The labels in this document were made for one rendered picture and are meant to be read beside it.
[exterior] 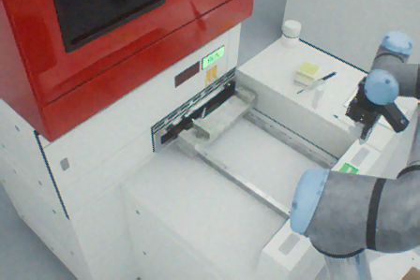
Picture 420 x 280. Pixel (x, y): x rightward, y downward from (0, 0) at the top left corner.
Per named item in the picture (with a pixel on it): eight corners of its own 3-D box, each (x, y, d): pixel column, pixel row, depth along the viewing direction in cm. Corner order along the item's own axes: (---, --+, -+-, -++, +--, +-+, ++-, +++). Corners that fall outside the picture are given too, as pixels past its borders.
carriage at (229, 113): (175, 146, 151) (175, 140, 149) (239, 96, 171) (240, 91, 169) (192, 158, 147) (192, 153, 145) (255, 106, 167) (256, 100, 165)
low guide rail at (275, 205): (179, 144, 156) (179, 139, 153) (184, 141, 157) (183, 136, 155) (292, 224, 134) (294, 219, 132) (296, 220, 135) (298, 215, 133)
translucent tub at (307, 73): (292, 83, 160) (295, 69, 156) (300, 73, 165) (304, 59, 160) (310, 91, 158) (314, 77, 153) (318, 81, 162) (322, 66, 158)
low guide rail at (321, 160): (226, 107, 171) (227, 102, 168) (230, 105, 172) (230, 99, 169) (335, 174, 149) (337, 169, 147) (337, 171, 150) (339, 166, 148)
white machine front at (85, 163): (66, 216, 132) (33, 130, 103) (229, 93, 177) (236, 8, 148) (71, 223, 131) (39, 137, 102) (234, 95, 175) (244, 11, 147)
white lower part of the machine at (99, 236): (22, 224, 220) (-36, 114, 161) (136, 140, 265) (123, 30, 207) (108, 316, 189) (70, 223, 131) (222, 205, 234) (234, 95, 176)
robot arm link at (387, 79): (414, 80, 85) (422, 52, 92) (360, 77, 91) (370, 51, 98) (414, 110, 90) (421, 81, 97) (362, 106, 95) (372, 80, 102)
